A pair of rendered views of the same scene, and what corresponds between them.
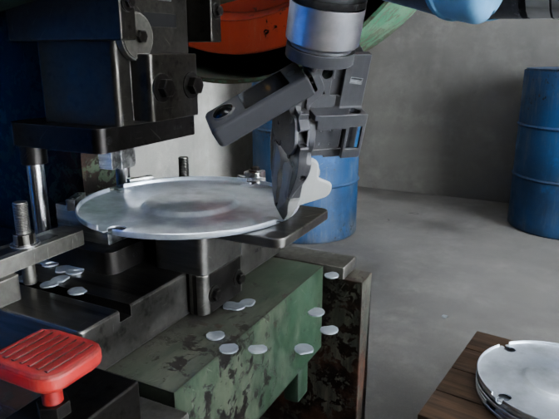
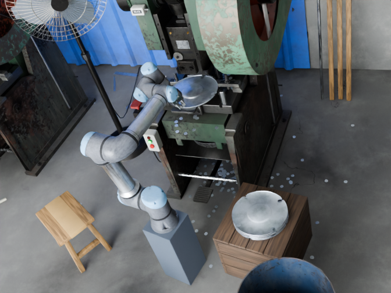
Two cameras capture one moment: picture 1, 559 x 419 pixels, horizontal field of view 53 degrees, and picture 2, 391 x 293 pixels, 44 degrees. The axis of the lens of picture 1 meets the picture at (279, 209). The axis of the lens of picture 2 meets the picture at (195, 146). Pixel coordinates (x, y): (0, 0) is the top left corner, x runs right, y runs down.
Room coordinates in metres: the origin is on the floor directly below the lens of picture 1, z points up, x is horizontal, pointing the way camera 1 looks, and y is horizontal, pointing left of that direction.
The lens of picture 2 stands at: (0.88, -2.10, 2.39)
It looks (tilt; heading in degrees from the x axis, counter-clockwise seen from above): 42 degrees down; 96
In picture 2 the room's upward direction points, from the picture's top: 18 degrees counter-clockwise
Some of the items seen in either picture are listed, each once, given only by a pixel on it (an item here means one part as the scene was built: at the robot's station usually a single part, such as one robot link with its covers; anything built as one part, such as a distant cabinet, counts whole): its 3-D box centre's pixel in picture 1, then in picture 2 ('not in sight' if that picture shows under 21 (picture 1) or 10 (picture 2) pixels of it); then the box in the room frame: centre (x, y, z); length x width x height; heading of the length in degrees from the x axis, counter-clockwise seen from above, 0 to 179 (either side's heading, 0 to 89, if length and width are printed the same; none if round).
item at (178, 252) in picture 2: not in sight; (176, 245); (0.43, -0.48, 0.23); 0.18 x 0.18 x 0.45; 52
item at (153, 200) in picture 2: not in sight; (154, 201); (0.42, -0.48, 0.62); 0.13 x 0.12 x 0.14; 144
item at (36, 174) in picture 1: (37, 184); not in sight; (0.74, 0.32, 0.81); 0.02 x 0.02 x 0.14
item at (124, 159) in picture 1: (119, 153); not in sight; (0.78, 0.22, 0.84); 0.05 x 0.03 x 0.04; 153
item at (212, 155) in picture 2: not in sight; (217, 135); (0.79, 0.24, 0.31); 0.43 x 0.42 x 0.01; 153
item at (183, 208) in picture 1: (190, 202); (192, 90); (0.73, 0.12, 0.78); 0.29 x 0.29 x 0.01
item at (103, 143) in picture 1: (110, 136); (197, 65); (0.78, 0.24, 0.86); 0.20 x 0.16 x 0.05; 153
